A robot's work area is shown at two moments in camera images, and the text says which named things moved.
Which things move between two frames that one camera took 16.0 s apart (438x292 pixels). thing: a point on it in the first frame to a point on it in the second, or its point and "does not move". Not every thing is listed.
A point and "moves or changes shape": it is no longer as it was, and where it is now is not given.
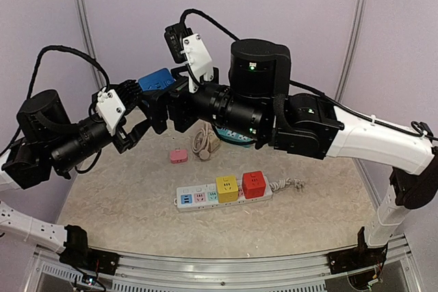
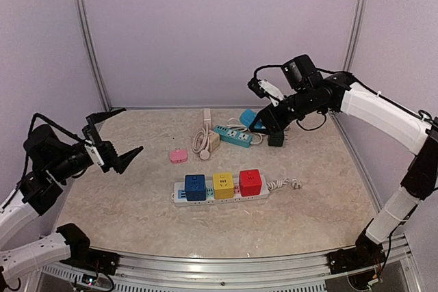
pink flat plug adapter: x=178 y=156 does not move
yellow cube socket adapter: x=227 y=189 moves or changes shape
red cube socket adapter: x=254 y=184 moves or changes shape
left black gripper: x=130 y=139 to x=120 y=163
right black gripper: x=174 y=94 to x=270 y=115
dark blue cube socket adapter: x=156 y=80 to x=195 y=187
